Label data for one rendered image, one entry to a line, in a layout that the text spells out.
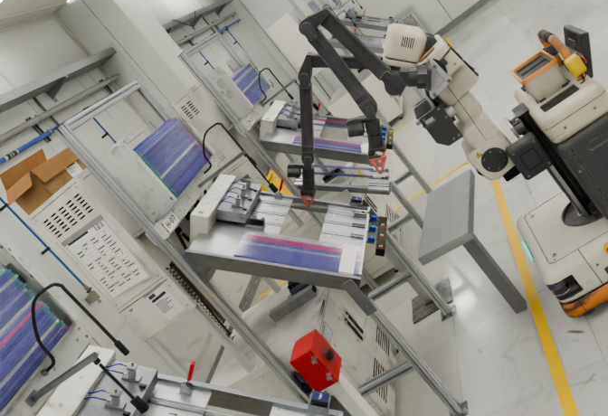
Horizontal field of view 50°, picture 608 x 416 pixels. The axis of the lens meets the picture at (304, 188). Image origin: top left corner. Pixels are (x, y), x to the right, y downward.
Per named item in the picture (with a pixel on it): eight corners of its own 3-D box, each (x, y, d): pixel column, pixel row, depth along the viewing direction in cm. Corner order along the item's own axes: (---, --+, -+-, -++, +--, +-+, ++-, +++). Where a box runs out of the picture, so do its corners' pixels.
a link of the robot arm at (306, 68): (298, 52, 282) (300, 49, 291) (297, 84, 287) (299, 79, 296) (402, 56, 278) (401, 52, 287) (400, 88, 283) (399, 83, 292)
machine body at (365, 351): (403, 340, 345) (332, 254, 332) (403, 436, 281) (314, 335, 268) (309, 393, 368) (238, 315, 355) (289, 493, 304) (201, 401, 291)
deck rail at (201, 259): (358, 289, 260) (361, 276, 257) (358, 292, 258) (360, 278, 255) (185, 261, 267) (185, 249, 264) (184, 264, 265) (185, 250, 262)
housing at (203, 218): (234, 202, 327) (236, 175, 321) (207, 246, 282) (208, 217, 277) (219, 199, 328) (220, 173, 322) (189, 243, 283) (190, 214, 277)
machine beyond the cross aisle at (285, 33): (430, 82, 796) (334, -47, 756) (432, 99, 721) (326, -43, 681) (342, 145, 843) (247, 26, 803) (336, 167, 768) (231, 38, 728)
